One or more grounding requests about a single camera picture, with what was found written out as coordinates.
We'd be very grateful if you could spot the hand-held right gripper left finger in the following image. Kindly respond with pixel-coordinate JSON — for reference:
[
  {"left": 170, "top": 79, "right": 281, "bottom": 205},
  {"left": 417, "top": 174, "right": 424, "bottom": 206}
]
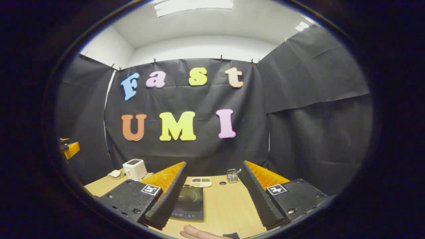
[{"left": 98, "top": 162, "right": 187, "bottom": 230}]

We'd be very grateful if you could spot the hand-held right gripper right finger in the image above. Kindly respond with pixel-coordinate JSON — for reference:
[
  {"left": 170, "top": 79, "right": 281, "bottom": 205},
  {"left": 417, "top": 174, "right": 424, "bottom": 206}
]
[{"left": 238, "top": 161, "right": 329, "bottom": 230}]

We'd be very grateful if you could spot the white divided tray of beans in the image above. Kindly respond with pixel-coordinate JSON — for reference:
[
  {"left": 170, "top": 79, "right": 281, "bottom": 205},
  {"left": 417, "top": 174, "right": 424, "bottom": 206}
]
[{"left": 190, "top": 177, "right": 212, "bottom": 188}]

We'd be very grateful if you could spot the black induction cooktop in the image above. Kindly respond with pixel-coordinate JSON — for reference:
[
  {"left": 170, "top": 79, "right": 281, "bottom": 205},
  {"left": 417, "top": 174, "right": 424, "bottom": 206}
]
[{"left": 170, "top": 186, "right": 204, "bottom": 221}]

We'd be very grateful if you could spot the white toaster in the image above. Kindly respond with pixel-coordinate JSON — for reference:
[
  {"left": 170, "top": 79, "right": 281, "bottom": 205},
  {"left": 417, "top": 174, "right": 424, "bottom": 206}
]
[{"left": 123, "top": 159, "right": 147, "bottom": 180}]

